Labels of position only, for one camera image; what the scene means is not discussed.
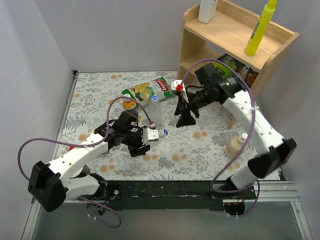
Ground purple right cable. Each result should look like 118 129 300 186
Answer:
181 58 261 218

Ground white bottle on shelf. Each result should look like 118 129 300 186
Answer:
198 0 218 24

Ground wooden shelf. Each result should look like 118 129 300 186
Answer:
177 0 300 99

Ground black front rail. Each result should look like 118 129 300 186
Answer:
99 179 257 211

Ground yellow squeeze bottle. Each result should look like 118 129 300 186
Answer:
244 0 278 56

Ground clear plastic bottle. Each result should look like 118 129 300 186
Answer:
158 129 168 140
148 99 162 127

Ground cream pump lotion bottle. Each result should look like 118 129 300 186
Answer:
224 133 248 159

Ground floral table mat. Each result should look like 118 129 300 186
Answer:
60 71 259 181

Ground orange milk tea bottle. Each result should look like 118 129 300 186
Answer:
122 98 139 118

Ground green chips bag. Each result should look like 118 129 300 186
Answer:
121 77 175 107

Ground blue bottle cap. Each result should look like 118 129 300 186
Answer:
150 95 159 103
159 129 168 138

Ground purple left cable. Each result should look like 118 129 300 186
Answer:
17 96 156 229

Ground dark orange snack packet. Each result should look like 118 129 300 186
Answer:
244 68 259 87

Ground purple cable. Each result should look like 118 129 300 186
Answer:
181 58 261 218
17 96 156 229

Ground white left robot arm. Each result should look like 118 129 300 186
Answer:
28 112 159 212

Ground green black box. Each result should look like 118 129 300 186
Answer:
213 54 245 78

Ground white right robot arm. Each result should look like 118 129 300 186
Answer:
170 63 297 199

